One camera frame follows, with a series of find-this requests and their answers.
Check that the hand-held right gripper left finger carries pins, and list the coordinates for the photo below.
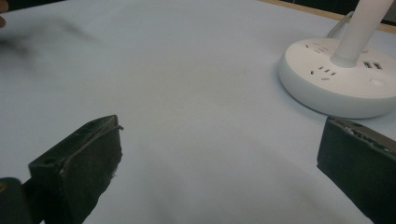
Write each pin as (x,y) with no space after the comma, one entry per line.
(84,168)

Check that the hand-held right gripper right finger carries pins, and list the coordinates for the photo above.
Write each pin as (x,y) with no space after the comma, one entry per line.
(358,165)

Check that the white desk lamp with sockets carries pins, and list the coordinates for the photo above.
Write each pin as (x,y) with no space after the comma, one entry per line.
(339,77)

